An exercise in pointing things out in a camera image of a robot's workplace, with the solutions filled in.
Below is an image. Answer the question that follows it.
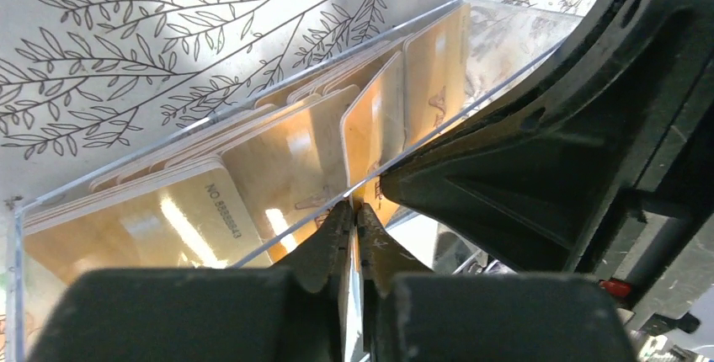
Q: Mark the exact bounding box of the clear acrylic card box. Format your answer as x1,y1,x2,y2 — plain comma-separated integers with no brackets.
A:
1,0,580,361

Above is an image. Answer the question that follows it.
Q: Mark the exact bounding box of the floral patterned table mat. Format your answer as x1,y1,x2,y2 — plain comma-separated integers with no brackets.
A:
0,0,626,205

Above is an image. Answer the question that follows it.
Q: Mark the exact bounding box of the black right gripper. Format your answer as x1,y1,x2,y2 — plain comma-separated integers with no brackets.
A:
381,21,713,333

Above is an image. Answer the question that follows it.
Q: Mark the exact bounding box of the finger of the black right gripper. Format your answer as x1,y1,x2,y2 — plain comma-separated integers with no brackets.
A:
440,0,713,142

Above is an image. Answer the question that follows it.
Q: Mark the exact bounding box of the gold VIP card stack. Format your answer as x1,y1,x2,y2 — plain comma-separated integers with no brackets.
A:
24,2,471,284

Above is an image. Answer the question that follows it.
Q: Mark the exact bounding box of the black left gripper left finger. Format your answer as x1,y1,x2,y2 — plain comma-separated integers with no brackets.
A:
29,201,353,361

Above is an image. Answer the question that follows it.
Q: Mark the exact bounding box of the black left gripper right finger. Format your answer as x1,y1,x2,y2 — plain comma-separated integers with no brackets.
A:
356,205,636,361

